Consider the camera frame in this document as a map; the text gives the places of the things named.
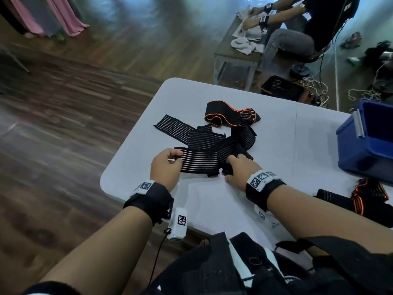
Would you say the person's right hand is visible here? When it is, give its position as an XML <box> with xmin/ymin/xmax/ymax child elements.
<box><xmin>225</xmin><ymin>154</ymin><xmax>263</xmax><ymax>193</ymax></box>

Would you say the person's left hand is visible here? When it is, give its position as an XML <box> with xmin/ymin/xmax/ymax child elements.
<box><xmin>149</xmin><ymin>148</ymin><xmax>184</xmax><ymax>193</ymax></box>

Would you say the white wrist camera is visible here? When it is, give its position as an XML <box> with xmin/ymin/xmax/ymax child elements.
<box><xmin>254</xmin><ymin>204</ymin><xmax>280</xmax><ymax>229</ymax></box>
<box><xmin>167</xmin><ymin>207</ymin><xmax>188</xmax><ymax>242</ymax></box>

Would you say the person's right forearm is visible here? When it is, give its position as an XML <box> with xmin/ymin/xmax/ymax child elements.
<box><xmin>266</xmin><ymin>184</ymin><xmax>393</xmax><ymax>254</ymax></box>

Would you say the blue plastic bin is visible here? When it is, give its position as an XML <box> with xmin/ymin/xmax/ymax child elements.
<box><xmin>335</xmin><ymin>100</ymin><xmax>393</xmax><ymax>185</ymax></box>

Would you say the person's left forearm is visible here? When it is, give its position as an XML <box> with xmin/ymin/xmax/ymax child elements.
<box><xmin>40</xmin><ymin>206</ymin><xmax>153</xmax><ymax>295</ymax></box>

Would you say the pink cloth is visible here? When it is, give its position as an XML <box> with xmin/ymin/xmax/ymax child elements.
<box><xmin>7</xmin><ymin>0</ymin><xmax>90</xmax><ymax>37</ymax></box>

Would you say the black wristband with white markers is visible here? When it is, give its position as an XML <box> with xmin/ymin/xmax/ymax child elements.
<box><xmin>245</xmin><ymin>170</ymin><xmax>287</xmax><ymax>212</ymax></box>
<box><xmin>123</xmin><ymin>179</ymin><xmax>174</xmax><ymax>226</ymax></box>

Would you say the brown sandal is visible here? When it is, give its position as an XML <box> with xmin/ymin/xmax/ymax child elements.
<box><xmin>340</xmin><ymin>31</ymin><xmax>363</xmax><ymax>50</ymax></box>

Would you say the person's black chest harness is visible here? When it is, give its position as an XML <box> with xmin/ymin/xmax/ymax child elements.
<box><xmin>141</xmin><ymin>231</ymin><xmax>393</xmax><ymax>295</ymax></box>

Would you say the black basket orange rim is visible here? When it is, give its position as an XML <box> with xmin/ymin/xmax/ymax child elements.
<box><xmin>260</xmin><ymin>75</ymin><xmax>311</xmax><ymax>103</ymax></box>

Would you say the white cord coil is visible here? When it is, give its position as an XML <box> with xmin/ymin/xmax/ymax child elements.
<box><xmin>299</xmin><ymin>76</ymin><xmax>330</xmax><ymax>109</ymax></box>

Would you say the low wooden table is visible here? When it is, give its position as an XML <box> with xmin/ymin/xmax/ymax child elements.
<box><xmin>213</xmin><ymin>15</ymin><xmax>268</xmax><ymax>92</ymax></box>

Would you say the large wall mirror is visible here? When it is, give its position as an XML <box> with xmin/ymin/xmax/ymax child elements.
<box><xmin>334</xmin><ymin>0</ymin><xmax>393</xmax><ymax>114</ymax></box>

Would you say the person's black white sleeve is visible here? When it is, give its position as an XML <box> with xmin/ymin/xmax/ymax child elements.
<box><xmin>23</xmin><ymin>281</ymin><xmax>82</xmax><ymax>295</ymax></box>

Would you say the thin black camera cable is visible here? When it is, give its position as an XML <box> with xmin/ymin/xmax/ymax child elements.
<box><xmin>149</xmin><ymin>227</ymin><xmax>172</xmax><ymax>286</ymax></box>

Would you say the red-seat stool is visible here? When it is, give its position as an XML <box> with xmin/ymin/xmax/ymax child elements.
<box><xmin>289</xmin><ymin>43</ymin><xmax>332</xmax><ymax>79</ymax></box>

